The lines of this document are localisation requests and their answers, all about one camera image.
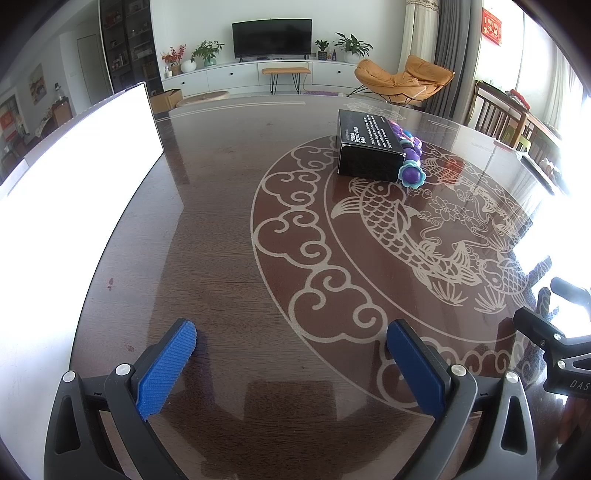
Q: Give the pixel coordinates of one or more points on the black flat object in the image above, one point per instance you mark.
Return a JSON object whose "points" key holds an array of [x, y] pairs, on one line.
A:
{"points": [[538, 173]]}

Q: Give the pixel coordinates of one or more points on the orange lounge chair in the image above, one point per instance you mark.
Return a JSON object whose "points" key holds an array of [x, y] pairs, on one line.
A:
{"points": [[397, 78]]}

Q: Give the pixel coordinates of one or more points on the wooden bench black legs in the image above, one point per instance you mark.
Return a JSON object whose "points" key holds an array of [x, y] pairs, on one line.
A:
{"points": [[286, 70]]}

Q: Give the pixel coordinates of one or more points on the green plastic stool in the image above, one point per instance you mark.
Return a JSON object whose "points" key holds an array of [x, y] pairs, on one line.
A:
{"points": [[515, 138]]}

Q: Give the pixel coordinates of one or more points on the white sheer curtain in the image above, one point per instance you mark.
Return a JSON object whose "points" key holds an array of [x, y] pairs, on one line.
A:
{"points": [[565, 92]]}

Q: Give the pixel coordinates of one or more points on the black television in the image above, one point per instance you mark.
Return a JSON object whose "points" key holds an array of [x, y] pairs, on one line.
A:
{"points": [[271, 39]]}

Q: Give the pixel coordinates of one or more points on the red wall hanging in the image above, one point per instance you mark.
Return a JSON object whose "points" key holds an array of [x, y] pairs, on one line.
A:
{"points": [[492, 25]]}

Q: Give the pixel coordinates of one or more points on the black box white print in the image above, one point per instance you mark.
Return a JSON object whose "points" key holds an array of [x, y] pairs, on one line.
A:
{"points": [[364, 147]]}

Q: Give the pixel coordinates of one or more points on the white round vase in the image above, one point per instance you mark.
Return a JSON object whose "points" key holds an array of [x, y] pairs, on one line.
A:
{"points": [[188, 67]]}

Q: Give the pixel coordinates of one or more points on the beige round floor cushion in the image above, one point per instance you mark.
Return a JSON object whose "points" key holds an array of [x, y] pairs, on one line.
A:
{"points": [[203, 98]]}

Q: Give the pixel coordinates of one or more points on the cardboard box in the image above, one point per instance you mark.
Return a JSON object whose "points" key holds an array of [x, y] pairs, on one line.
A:
{"points": [[166, 100]]}

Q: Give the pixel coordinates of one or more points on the white storage box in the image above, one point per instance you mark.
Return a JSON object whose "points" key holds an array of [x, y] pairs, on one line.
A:
{"points": [[69, 207]]}

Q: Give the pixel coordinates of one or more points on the cloth covered standing air conditioner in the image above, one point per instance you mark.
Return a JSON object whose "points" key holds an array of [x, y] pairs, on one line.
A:
{"points": [[421, 32]]}

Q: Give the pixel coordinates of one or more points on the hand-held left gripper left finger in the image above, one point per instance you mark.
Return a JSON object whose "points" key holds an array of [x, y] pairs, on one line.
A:
{"points": [[161, 374]]}

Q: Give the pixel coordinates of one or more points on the green potted plant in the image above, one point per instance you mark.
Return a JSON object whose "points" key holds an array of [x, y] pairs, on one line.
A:
{"points": [[207, 51]]}

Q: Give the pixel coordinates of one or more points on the red cloth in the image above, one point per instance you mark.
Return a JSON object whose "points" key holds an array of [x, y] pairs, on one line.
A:
{"points": [[518, 98]]}

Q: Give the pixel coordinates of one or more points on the purple round rug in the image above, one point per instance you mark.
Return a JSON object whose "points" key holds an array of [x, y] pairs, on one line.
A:
{"points": [[321, 93]]}

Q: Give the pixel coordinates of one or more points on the purple toy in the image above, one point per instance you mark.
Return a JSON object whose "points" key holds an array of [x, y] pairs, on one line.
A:
{"points": [[410, 173]]}

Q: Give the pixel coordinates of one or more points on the grey curtain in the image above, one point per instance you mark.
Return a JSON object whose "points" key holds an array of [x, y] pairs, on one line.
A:
{"points": [[455, 60]]}

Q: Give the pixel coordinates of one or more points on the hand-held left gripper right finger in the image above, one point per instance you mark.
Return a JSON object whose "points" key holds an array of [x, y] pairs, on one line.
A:
{"points": [[415, 369]]}

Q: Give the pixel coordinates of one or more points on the person's right hand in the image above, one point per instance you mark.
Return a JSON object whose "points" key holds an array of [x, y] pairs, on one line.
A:
{"points": [[575, 424]]}

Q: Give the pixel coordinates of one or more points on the red flower plant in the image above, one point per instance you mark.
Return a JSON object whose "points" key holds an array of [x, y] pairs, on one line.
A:
{"points": [[173, 57]]}

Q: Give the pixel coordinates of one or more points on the large leafy potted plant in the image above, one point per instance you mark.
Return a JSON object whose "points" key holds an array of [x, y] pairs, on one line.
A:
{"points": [[353, 46]]}

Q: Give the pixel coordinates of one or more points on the small potted plant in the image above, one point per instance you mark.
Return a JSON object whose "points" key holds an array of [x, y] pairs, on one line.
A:
{"points": [[322, 48]]}

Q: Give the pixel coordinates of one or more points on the framed wall painting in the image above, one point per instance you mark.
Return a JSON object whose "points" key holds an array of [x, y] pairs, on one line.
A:
{"points": [[37, 84]]}

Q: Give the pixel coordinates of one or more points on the brown patterned wooden desktop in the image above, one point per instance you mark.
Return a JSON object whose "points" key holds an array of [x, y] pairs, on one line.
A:
{"points": [[221, 207]]}

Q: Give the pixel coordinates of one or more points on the dark glass display cabinet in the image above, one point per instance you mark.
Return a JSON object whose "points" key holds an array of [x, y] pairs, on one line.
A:
{"points": [[131, 46]]}

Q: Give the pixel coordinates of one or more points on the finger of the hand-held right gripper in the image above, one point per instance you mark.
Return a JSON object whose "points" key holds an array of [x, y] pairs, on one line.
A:
{"points": [[572, 290], [540, 327]]}

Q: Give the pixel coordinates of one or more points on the white TV cabinet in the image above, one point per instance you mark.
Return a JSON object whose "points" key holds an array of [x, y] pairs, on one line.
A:
{"points": [[231, 76]]}

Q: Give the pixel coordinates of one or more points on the brown dining chair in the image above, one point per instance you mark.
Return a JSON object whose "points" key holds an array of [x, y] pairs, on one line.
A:
{"points": [[61, 110]]}

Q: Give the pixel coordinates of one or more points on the dark wooden chair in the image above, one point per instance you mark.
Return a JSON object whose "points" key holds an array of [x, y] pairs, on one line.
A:
{"points": [[491, 108], [542, 143]]}

